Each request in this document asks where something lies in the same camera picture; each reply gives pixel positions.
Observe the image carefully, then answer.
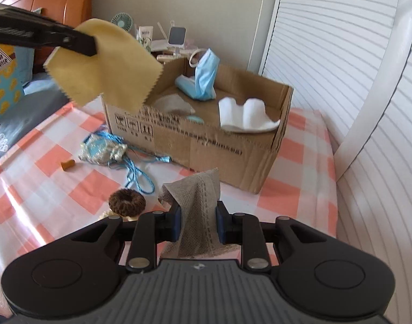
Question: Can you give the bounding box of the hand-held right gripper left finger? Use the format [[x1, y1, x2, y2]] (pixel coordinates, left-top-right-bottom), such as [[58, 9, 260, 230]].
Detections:
[[71, 202, 183, 272]]

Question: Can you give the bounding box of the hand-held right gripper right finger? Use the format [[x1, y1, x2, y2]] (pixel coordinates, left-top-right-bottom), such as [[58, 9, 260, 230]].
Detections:
[[216, 201, 331, 272]]

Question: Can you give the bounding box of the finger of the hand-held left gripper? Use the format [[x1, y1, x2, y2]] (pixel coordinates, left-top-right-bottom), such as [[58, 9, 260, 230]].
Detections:
[[0, 2, 99, 56]]

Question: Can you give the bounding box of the grey face mask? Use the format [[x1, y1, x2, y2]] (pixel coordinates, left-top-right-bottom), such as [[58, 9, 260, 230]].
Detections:
[[158, 168, 242, 259], [154, 95, 196, 115]]

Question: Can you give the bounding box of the yellow cleaning cloth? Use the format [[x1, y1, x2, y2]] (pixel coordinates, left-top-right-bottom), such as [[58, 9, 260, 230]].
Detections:
[[44, 18, 165, 112]]

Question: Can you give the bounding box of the brown cardboard box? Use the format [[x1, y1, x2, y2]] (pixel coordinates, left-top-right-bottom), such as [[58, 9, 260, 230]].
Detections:
[[103, 56, 294, 195]]

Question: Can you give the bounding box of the white cloth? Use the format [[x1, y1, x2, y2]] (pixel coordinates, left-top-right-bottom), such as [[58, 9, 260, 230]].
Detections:
[[218, 97, 281, 133]]

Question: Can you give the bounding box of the blue face mask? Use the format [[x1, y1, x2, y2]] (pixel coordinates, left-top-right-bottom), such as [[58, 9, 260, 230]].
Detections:
[[175, 48, 222, 102]]

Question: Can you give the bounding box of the brown scrunchie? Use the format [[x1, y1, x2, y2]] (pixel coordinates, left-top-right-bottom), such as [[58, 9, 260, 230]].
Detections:
[[109, 189, 146, 217]]

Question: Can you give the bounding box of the green desk fan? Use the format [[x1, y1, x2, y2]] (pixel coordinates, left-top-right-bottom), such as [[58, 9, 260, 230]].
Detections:
[[111, 13, 134, 33]]

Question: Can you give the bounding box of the grey blue bedding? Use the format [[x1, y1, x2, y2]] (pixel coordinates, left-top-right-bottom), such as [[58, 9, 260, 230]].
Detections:
[[0, 72, 70, 170]]

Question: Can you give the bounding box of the small screen on stand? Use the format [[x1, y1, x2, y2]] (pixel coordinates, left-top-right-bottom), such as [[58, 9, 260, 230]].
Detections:
[[168, 22, 187, 55]]

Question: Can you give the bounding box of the orange white checked tablecloth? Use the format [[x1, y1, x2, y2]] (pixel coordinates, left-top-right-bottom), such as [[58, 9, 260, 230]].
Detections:
[[0, 103, 338, 277]]

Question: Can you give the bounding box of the white louvered door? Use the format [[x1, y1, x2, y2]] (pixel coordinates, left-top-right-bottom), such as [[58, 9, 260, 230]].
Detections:
[[333, 7, 412, 314], [248, 0, 411, 115]]

